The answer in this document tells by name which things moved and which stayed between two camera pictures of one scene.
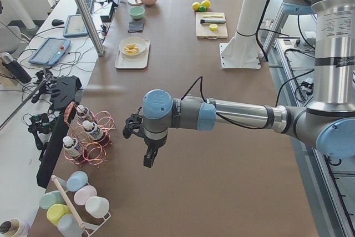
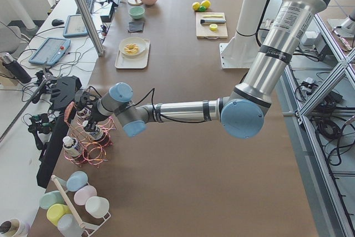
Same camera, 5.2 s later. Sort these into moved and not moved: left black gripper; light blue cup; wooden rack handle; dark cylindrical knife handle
Moved: left black gripper
Not moved: dark cylindrical knife handle; wooden rack handle; light blue cup
